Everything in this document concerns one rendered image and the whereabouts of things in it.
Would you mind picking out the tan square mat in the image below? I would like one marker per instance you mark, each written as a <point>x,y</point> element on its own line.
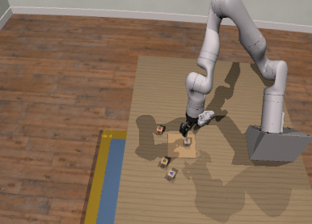
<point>176,148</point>

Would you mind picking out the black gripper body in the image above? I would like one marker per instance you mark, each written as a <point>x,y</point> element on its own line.
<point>190,119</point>

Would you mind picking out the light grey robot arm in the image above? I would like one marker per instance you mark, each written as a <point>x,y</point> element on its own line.
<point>199,85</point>

